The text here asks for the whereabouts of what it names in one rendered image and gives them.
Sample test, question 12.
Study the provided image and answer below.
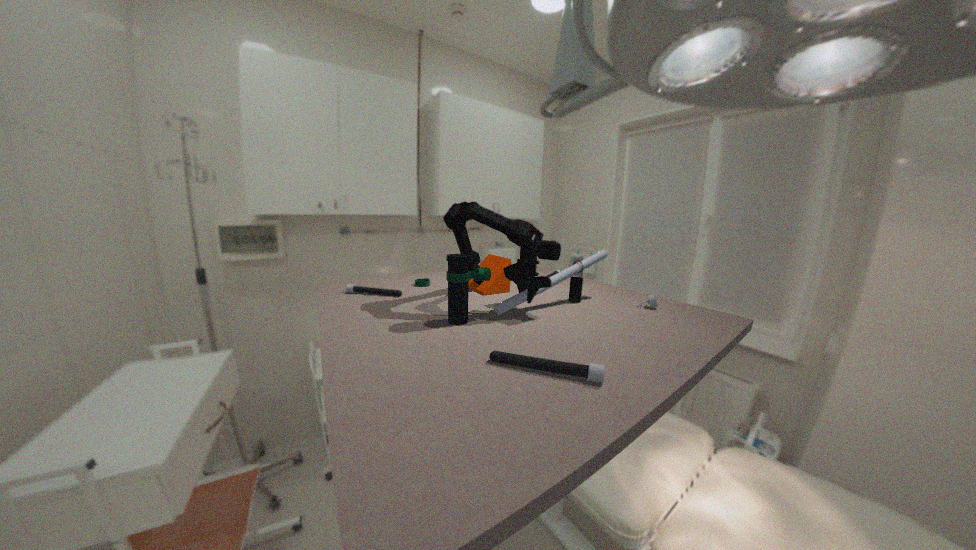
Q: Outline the white metal tube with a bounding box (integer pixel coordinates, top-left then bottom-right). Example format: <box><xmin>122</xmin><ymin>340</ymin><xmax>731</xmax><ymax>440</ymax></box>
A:
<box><xmin>494</xmin><ymin>250</ymin><xmax>608</xmax><ymax>315</ymax></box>

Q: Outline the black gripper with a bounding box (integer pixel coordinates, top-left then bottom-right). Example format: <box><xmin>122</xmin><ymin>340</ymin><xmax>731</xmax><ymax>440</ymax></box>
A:
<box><xmin>513</xmin><ymin>257</ymin><xmax>552</xmax><ymax>303</ymax></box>

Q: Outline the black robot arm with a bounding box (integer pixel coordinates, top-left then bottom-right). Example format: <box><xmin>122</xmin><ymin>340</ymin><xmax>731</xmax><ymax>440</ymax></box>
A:
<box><xmin>443</xmin><ymin>202</ymin><xmax>561</xmax><ymax>281</ymax></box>

